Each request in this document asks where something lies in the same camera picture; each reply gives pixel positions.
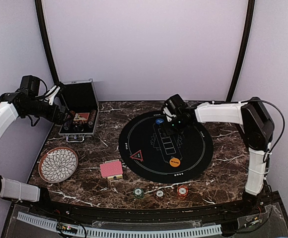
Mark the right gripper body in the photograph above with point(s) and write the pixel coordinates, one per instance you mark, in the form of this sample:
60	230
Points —
178	127

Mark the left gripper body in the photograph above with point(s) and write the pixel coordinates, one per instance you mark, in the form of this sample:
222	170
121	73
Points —
51	115

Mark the blue small blind button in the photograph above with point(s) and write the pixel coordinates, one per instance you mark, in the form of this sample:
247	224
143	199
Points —
159	121

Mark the orange big blind button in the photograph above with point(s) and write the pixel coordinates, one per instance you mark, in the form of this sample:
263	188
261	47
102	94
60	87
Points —
175	162

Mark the red triangle all-in marker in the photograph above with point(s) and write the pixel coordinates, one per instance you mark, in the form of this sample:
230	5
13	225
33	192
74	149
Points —
137	156

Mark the red 5 chip stack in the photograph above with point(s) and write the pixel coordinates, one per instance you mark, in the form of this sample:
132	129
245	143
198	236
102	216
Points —
182	191

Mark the black orange 100 chip stack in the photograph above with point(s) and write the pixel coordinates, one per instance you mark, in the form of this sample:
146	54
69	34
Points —
159	194

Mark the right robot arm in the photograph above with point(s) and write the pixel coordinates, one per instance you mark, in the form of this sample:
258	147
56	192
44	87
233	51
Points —
258	128

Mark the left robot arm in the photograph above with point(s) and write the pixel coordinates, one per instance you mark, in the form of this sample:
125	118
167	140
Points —
12	106

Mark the purple chip roll in case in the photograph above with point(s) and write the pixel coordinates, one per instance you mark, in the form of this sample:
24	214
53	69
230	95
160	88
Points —
67	125

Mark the aluminium poker chip case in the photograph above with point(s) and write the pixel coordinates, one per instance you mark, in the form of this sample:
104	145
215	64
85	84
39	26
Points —
80	97

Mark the red card box in case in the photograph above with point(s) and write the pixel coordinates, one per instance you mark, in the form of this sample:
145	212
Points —
80	118

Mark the brown chip roll in case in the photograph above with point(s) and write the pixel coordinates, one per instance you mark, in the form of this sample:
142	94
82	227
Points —
91	118

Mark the black round poker mat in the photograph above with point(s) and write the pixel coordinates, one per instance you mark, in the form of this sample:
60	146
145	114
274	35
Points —
194	147

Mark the floral ceramic plate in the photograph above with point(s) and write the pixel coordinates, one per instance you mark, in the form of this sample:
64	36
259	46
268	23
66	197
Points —
58	164

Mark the red-backed card deck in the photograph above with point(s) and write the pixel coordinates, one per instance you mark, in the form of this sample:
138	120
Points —
111	168

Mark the gold blue card box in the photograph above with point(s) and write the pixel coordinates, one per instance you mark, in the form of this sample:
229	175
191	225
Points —
115	177

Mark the green 20 chip stack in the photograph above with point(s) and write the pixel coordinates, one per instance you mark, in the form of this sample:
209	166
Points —
138	193

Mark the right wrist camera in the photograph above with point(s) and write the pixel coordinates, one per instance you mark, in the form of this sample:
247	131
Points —
168	114

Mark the white slotted cable duct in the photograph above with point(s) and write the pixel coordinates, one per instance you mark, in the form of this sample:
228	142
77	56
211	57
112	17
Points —
122	230

